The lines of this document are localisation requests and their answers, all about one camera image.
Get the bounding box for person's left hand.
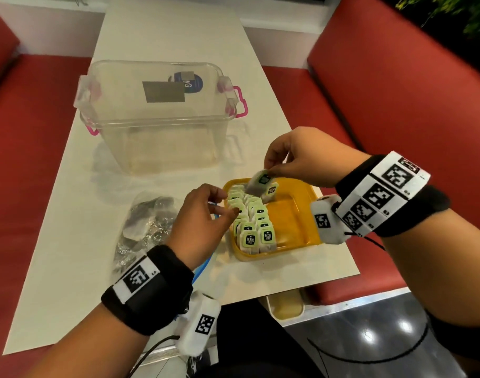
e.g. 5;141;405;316
167;184;240;271

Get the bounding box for tea bag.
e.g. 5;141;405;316
246;169;273;198

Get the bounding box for person's black sleeve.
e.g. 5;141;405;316
425;310;480;363

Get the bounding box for clear storage box pink handles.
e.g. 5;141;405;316
73;60;249;174

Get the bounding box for person's right hand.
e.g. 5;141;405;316
263;126;371;188

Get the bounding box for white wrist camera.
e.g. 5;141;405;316
176;291;222;358
310;194;355;245

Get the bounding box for rows of green-tagged tea bags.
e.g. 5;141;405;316
226;181;281;256

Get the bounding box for person's black trousers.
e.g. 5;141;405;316
192;299;323;378

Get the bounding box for black right camera cable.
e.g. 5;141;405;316
307;234;430;365

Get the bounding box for yellow tray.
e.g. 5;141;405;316
223;176;323;263

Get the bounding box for clear zip bag blue seal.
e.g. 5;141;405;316
113;191;215;286

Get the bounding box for yellow lid under table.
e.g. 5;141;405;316
265;289;306;321

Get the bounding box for black left wristband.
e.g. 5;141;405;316
101;244;195;337

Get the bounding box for person's right forearm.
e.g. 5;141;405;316
381;208;480;327

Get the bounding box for black right wristband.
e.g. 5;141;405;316
334;151;452;239

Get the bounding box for black and white shoe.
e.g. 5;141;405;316
186;352;211;378

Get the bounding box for person's left forearm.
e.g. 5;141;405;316
25;302;150;378

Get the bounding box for black wristband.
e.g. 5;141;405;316
334;151;452;239
101;244;195;337

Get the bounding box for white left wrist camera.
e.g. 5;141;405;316
176;291;222;358

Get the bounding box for red bench seat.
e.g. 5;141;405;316
0;3;92;378
262;0;480;306

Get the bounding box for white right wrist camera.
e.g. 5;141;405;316
310;194;355;245

